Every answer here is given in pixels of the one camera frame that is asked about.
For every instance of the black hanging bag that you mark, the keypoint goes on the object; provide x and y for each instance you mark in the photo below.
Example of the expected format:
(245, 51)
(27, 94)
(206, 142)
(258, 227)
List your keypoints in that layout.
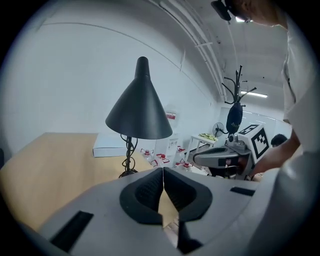
(234, 117)

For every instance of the person's face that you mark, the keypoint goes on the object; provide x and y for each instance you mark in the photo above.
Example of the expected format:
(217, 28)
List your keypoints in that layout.
(262, 11)

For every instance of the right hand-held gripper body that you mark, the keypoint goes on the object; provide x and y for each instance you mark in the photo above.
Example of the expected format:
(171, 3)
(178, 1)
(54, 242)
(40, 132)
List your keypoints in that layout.
(260, 145)

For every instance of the group of clear water jugs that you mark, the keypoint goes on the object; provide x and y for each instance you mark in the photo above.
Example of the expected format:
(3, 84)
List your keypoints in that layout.
(162, 158)

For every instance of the white water dispenser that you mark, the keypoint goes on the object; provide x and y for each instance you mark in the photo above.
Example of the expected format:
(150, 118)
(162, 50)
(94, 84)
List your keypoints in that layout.
(170, 145)

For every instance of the person's right forearm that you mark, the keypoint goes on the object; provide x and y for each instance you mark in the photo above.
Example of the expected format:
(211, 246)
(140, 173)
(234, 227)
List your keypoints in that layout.
(280, 152)

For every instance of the black coat rack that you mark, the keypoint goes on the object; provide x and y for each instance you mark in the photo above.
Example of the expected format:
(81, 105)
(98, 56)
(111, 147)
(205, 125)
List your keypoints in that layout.
(236, 85)

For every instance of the small desk fan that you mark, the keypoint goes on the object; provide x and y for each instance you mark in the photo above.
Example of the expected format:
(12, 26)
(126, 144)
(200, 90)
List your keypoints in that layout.
(219, 128)

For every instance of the white ceiling pipes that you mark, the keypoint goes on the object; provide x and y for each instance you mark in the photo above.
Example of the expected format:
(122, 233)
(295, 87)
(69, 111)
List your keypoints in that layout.
(200, 45)

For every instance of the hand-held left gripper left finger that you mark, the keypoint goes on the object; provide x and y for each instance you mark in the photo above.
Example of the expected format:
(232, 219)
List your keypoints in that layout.
(140, 200)

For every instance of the long ceiling light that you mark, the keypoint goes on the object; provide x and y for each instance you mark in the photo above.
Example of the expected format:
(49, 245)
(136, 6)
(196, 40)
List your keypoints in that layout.
(255, 94)

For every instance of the white small table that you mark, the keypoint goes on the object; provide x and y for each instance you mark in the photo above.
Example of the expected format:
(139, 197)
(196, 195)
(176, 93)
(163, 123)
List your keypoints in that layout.
(200, 140)

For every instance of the pile of yellow green items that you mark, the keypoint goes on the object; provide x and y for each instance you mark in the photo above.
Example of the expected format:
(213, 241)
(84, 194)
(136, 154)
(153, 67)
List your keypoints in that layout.
(207, 136)

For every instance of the white flat box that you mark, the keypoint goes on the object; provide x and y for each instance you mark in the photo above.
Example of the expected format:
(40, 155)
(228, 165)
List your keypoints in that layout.
(107, 147)

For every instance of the black desk lamp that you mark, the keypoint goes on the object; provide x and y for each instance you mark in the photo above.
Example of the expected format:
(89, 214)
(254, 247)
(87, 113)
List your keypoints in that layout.
(140, 110)

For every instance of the large water barrel red label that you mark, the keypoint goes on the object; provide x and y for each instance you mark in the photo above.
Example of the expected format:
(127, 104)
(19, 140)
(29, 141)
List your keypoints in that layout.
(173, 115)

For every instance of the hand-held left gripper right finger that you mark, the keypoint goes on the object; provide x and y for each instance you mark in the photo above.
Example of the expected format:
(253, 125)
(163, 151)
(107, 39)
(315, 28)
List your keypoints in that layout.
(190, 200)

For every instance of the black head-worn camera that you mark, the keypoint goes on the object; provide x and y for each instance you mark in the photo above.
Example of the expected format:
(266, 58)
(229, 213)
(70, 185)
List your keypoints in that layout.
(221, 8)

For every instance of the person's white shirt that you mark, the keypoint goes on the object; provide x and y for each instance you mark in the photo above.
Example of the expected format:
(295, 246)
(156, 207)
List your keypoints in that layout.
(305, 87)

